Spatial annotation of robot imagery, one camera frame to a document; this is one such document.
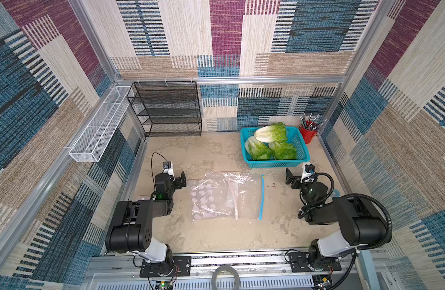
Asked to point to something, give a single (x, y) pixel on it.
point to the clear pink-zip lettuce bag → (218, 195)
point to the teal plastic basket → (294, 136)
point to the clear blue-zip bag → (246, 191)
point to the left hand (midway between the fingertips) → (174, 172)
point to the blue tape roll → (336, 193)
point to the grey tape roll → (225, 267)
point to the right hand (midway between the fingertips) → (298, 169)
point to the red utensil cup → (307, 133)
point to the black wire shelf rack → (167, 109)
